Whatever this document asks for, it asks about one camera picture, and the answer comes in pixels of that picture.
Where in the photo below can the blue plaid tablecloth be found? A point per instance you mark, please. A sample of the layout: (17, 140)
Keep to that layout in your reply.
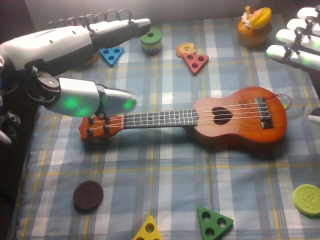
(160, 175)

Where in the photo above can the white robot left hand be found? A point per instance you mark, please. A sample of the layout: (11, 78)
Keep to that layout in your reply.
(62, 42)

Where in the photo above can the green triangle block with holes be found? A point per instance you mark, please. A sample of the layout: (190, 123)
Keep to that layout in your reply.
(212, 225)

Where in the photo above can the green sandwich cookie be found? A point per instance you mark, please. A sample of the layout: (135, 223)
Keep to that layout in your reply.
(308, 201)

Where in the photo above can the stack of coloured rings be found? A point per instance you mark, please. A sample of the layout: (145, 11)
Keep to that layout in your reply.
(157, 37)

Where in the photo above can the blue triangle block with holes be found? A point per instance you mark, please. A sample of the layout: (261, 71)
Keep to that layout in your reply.
(111, 63)

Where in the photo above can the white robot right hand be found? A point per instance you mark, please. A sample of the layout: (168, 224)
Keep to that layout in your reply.
(300, 37)

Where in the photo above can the small green pick tag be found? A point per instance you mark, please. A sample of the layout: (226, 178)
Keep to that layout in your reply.
(285, 106)

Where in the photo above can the small orange wooden ukulele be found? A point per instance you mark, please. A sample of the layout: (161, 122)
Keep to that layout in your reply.
(237, 127)

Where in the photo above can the dark chocolate sandwich cookie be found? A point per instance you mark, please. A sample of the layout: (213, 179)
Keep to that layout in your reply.
(88, 196)

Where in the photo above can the yellow triangle block with holes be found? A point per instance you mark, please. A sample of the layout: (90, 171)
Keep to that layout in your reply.
(157, 235)

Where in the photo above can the toy cupcake with fruit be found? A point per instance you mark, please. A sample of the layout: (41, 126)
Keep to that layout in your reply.
(252, 35)

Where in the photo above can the red triangle block with holes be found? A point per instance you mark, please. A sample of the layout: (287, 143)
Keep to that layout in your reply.
(195, 61)

